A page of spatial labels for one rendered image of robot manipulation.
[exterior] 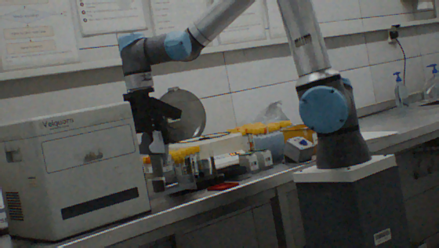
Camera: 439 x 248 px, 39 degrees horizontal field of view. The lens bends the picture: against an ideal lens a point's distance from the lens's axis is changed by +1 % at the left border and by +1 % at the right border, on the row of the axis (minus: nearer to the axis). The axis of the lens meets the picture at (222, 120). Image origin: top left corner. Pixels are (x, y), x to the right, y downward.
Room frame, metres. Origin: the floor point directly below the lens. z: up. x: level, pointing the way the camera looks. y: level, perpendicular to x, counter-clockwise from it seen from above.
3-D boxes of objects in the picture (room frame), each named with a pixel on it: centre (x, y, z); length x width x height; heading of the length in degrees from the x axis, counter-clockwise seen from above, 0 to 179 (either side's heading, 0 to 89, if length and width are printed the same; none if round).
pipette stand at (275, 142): (2.14, -0.15, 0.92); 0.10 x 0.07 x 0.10; 125
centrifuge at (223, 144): (2.27, 0.07, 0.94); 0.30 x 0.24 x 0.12; 32
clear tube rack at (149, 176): (2.00, 0.17, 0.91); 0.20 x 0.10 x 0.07; 131
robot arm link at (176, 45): (1.71, 0.10, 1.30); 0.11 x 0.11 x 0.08; 72
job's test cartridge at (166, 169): (1.74, 0.19, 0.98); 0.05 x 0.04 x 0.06; 41
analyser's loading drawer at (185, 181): (1.72, 0.20, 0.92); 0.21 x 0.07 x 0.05; 131
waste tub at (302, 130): (2.24, -0.29, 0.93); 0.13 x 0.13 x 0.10; 37
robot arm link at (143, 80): (1.72, 0.20, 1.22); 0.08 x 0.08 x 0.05
